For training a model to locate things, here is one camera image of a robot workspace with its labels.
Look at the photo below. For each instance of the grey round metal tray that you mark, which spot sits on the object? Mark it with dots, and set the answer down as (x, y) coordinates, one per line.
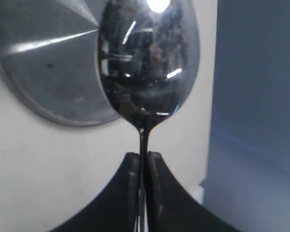
(48, 58)

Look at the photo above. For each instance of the shiny metal spoon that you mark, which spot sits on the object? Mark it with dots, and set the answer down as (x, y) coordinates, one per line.
(148, 59)

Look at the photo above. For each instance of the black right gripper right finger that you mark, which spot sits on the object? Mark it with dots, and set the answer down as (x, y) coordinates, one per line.
(170, 208)

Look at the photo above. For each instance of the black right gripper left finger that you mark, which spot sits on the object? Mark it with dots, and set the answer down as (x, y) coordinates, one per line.
(115, 208)

